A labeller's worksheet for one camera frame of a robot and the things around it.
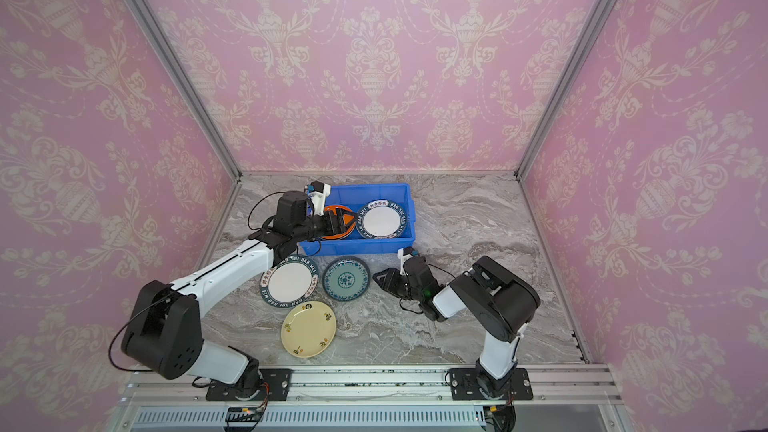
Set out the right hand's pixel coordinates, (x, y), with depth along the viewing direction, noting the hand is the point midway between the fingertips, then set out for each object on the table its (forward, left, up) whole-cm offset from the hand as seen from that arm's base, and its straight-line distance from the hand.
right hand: (375, 278), depth 90 cm
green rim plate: (+21, -2, +1) cm, 21 cm away
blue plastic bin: (+32, +8, +1) cm, 33 cm away
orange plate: (+4, +11, +23) cm, 26 cm away
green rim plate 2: (+1, +26, -1) cm, 26 cm away
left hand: (+10, +6, +17) cm, 21 cm away
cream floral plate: (-12, +20, -6) cm, 24 cm away
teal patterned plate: (+1, +9, -2) cm, 9 cm away
